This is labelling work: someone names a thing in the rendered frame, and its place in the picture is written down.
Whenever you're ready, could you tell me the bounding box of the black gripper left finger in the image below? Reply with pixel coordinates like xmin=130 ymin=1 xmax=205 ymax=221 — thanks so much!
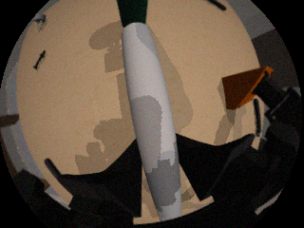
xmin=57 ymin=138 xmax=143 ymax=218

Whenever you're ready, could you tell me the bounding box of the grey metal pipe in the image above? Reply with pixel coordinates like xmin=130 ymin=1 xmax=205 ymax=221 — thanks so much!
xmin=122 ymin=22 xmax=182 ymax=221

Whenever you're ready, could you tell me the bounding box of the black rod with grey end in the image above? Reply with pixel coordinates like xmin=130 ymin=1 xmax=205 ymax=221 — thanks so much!
xmin=45 ymin=159 xmax=62 ymax=180
xmin=254 ymin=98 xmax=262 ymax=137
xmin=206 ymin=0 xmax=227 ymax=10

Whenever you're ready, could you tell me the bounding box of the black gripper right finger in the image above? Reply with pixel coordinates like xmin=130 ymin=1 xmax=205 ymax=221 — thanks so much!
xmin=175 ymin=133 xmax=255 ymax=201

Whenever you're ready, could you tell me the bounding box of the dark green post with cap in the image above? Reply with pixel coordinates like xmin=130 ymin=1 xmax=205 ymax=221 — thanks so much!
xmin=117 ymin=0 xmax=148 ymax=27

